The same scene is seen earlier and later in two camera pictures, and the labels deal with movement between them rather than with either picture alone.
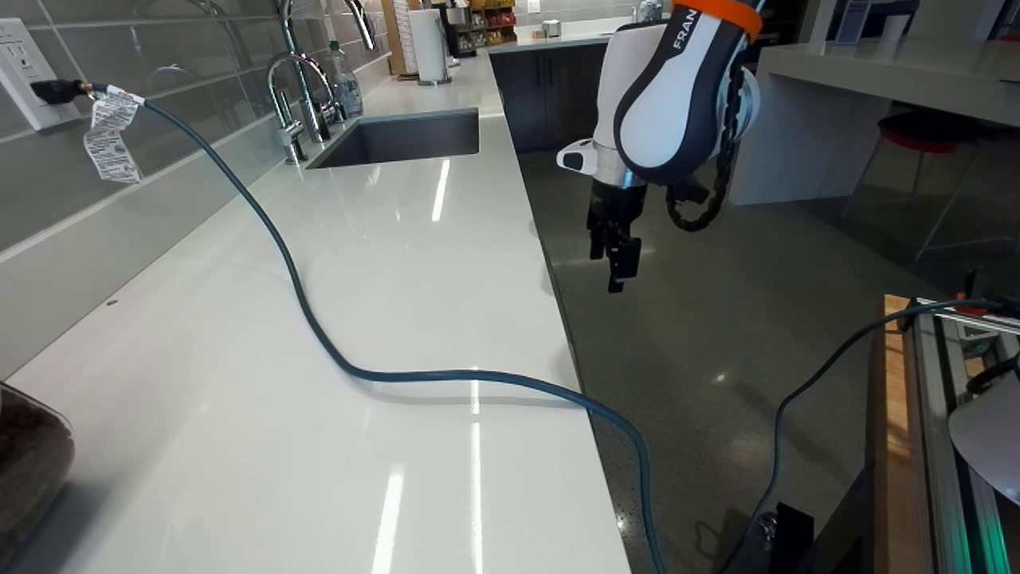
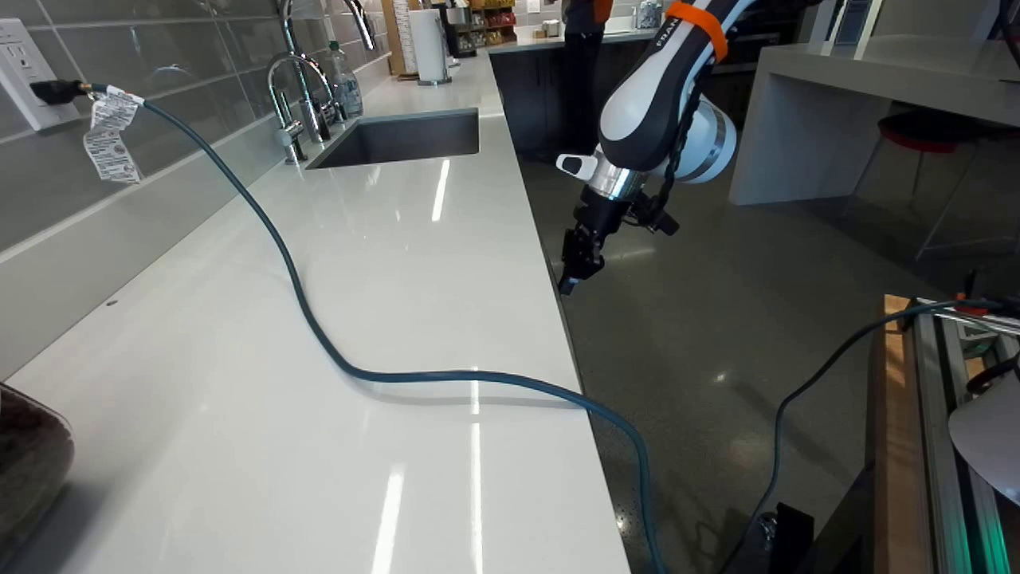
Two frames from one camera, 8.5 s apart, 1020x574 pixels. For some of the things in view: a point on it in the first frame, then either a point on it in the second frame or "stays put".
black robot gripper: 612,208 -> 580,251
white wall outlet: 22,64 stays put
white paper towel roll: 432,42 stays put
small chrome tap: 277,109 stays put
